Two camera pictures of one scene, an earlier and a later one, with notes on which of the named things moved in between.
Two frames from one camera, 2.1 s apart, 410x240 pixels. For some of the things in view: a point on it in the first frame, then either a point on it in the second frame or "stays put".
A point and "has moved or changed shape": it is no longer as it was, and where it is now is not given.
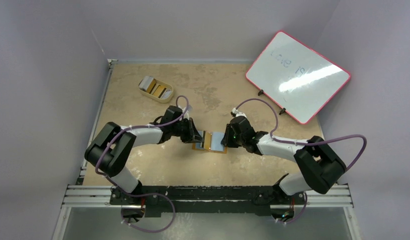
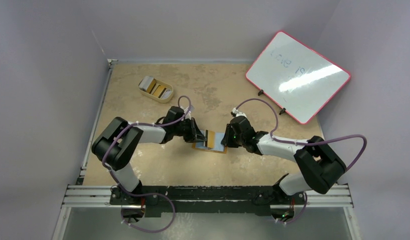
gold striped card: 207,141 has moved or changed shape
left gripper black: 194,135 stays put
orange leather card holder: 211,142 stays put
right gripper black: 230,136 stays put
